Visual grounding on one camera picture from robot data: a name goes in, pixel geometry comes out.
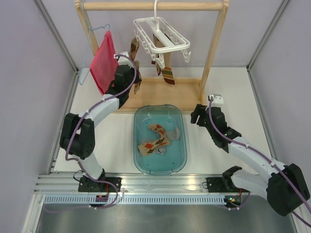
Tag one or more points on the aluminium frame post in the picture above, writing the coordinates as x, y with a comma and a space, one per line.
55, 33
273, 23

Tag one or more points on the left aluminium frame post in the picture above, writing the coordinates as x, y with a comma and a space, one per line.
55, 33

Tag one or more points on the argyle patterned sock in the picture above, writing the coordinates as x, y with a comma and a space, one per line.
149, 147

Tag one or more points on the white clip sock hanger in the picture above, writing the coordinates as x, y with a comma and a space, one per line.
170, 38

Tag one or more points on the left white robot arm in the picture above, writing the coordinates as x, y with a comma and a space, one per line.
78, 130

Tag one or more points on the grey ankle sock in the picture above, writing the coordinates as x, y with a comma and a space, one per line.
161, 150
173, 134

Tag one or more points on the wooden clothes rack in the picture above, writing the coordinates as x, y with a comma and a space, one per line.
187, 92

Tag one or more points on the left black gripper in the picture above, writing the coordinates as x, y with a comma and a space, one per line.
137, 78

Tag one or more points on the aluminium mounting rail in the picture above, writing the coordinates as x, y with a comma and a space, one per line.
176, 184

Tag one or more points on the blue translucent plastic bin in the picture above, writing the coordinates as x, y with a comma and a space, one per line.
175, 156

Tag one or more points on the blue wire hanger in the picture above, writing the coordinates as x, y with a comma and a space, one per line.
89, 31

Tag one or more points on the red mesh cloth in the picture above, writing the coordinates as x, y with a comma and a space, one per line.
104, 64

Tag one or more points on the slotted cable duct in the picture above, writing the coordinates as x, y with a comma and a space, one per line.
137, 199

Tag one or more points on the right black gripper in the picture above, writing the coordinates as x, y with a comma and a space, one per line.
199, 109

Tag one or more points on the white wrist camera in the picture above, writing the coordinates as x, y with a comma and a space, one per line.
216, 100
123, 59

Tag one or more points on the right aluminium frame post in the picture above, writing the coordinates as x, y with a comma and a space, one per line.
273, 23

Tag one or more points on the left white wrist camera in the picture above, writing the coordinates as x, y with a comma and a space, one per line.
123, 59

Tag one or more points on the cream striped sock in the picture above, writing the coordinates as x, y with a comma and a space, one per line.
166, 72

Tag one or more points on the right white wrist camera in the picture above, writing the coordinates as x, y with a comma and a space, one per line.
216, 100

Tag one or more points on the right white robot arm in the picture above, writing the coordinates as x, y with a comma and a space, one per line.
283, 186

